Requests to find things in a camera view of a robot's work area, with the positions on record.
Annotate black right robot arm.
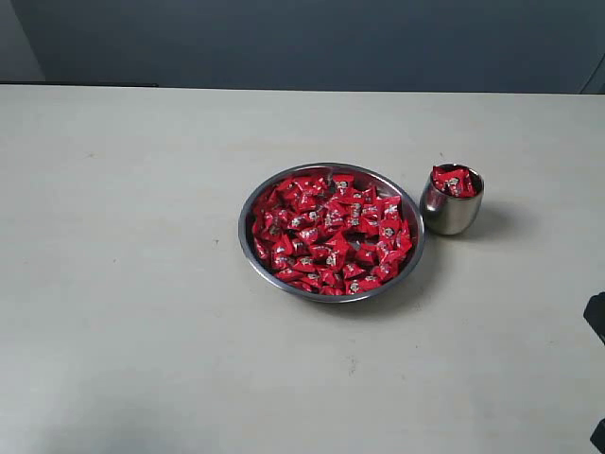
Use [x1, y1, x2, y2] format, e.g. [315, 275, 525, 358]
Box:
[583, 291, 605, 454]

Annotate pile of red candies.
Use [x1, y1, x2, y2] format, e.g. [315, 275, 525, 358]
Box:
[251, 171, 414, 297]

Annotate round steel bowl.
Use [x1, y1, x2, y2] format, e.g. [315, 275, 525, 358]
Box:
[237, 162, 426, 305]

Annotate stainless steel cup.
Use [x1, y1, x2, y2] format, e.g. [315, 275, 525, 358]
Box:
[420, 163, 485, 236]

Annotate red candies inside cup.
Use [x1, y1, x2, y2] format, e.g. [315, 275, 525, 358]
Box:
[431, 165, 476, 199]

